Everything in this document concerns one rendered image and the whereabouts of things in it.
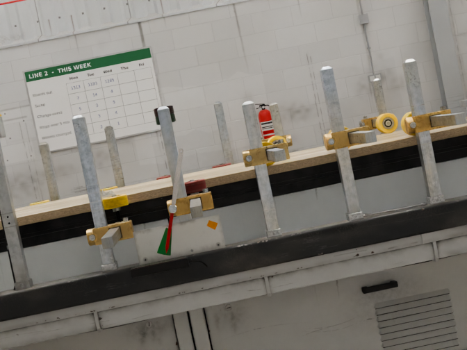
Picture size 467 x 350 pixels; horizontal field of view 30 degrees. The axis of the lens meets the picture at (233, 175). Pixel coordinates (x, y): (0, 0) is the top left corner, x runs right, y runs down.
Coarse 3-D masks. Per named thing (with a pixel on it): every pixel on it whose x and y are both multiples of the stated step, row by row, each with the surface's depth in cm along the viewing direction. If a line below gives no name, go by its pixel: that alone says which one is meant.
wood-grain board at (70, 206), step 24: (360, 144) 300; (384, 144) 281; (408, 144) 281; (216, 168) 344; (240, 168) 304; (288, 168) 280; (120, 192) 304; (144, 192) 278; (168, 192) 279; (24, 216) 277; (48, 216) 277
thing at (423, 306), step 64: (256, 192) 281; (320, 192) 282; (384, 192) 283; (448, 192) 284; (0, 256) 278; (64, 256) 279; (128, 256) 280; (192, 320) 282; (256, 320) 286; (320, 320) 287; (384, 320) 288; (448, 320) 289
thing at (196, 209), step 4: (192, 200) 253; (196, 200) 251; (200, 200) 253; (192, 204) 238; (196, 204) 235; (200, 204) 233; (192, 208) 230; (196, 208) 230; (200, 208) 230; (192, 212) 230; (196, 212) 230; (200, 212) 230; (192, 216) 230; (196, 216) 230; (200, 216) 230
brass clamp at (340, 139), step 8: (352, 128) 260; (360, 128) 259; (368, 128) 259; (328, 136) 259; (336, 136) 259; (344, 136) 259; (328, 144) 259; (336, 144) 259; (344, 144) 259; (352, 144) 259
